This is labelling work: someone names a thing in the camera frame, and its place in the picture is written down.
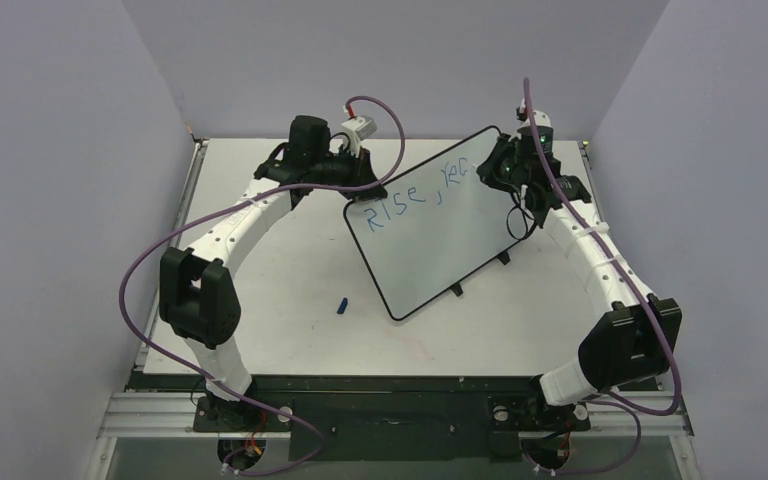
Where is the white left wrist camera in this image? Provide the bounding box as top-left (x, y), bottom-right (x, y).
top-left (341, 115), bottom-right (378, 150)

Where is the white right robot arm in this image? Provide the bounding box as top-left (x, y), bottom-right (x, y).
top-left (477, 127), bottom-right (682, 427)

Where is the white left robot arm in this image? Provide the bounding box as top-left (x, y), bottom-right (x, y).
top-left (159, 115), bottom-right (387, 430)

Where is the white whiteboard black frame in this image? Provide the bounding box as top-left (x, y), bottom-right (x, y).
top-left (343, 126), bottom-right (531, 321)

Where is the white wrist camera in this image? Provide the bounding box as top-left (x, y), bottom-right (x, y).
top-left (516, 99), bottom-right (552, 133)
top-left (341, 115), bottom-right (378, 150)

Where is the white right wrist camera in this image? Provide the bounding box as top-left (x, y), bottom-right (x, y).
top-left (516, 99), bottom-right (552, 133)

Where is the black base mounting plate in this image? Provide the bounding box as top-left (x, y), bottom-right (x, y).
top-left (126, 372), bottom-right (591, 470)

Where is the aluminium frame rail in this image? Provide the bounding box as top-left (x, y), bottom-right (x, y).
top-left (98, 392), bottom-right (693, 439)

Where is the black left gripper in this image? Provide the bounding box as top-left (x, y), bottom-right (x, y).
top-left (311, 145), bottom-right (387, 202)

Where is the blue marker cap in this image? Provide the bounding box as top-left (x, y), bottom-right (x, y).
top-left (336, 297), bottom-right (349, 315)

